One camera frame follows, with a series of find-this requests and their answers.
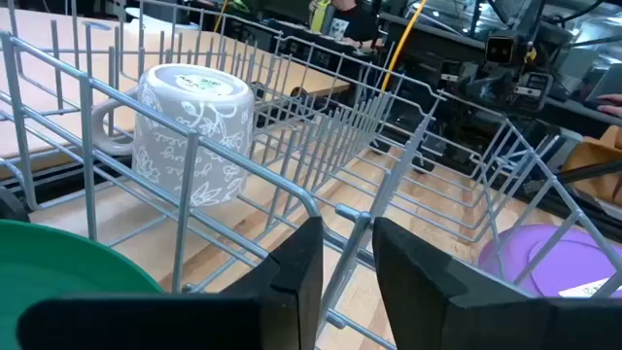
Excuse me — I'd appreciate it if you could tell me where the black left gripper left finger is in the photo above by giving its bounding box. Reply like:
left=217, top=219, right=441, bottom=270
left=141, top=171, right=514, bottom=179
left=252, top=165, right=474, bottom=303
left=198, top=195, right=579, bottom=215
left=17, top=216, right=325, bottom=350

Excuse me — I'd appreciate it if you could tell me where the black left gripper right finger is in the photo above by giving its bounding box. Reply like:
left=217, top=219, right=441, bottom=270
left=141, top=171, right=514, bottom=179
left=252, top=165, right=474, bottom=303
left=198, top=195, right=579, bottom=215
left=371, top=217, right=622, bottom=350

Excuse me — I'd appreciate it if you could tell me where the purple plate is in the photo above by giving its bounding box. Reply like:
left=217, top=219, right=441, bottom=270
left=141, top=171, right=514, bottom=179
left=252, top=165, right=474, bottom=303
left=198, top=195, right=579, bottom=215
left=478, top=224, right=622, bottom=298

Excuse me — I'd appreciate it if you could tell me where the dark green plate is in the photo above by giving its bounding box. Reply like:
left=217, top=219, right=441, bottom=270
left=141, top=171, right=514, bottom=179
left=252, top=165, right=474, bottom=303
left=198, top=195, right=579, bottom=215
left=0, top=219, right=164, bottom=350

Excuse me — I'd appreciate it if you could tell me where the person's hand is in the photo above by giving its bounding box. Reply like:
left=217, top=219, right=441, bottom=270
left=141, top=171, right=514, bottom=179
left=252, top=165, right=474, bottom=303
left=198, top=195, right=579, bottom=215
left=595, top=92, right=622, bottom=119

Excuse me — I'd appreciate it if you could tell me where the cardboard box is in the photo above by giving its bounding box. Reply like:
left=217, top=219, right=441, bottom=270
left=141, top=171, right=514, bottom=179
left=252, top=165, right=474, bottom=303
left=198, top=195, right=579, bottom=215
left=562, top=124, right=622, bottom=208

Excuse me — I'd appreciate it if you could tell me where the person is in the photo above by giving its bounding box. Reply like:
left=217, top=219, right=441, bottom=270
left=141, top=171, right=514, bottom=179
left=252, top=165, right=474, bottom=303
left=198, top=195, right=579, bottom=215
left=308, top=0, right=386, bottom=49

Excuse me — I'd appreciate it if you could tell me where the grey floral mug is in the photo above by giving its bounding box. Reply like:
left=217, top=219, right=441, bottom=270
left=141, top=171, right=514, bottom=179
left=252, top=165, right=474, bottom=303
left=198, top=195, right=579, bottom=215
left=90, top=62, right=256, bottom=208

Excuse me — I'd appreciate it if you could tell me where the white power strip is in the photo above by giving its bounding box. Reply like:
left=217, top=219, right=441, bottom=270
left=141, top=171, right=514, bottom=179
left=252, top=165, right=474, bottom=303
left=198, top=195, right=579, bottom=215
left=123, top=7, right=201, bottom=36

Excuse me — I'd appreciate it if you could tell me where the tan wooden table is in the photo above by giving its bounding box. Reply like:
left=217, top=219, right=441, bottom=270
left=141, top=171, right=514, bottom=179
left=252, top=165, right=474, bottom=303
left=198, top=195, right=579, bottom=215
left=0, top=7, right=352, bottom=161

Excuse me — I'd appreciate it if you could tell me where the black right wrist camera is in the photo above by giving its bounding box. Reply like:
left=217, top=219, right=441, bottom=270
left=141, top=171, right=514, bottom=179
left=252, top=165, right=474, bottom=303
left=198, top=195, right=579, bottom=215
left=484, top=34, right=517, bottom=65

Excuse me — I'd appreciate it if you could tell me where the yellow cable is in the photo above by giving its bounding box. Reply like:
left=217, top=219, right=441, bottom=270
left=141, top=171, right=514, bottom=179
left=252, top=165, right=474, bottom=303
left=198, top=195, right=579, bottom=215
left=212, top=0, right=230, bottom=34
left=380, top=0, right=430, bottom=92

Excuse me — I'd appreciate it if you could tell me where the grey wire dish rack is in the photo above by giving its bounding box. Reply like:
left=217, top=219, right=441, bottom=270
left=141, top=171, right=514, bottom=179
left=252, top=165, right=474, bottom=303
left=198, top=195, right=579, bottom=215
left=0, top=0, right=622, bottom=350

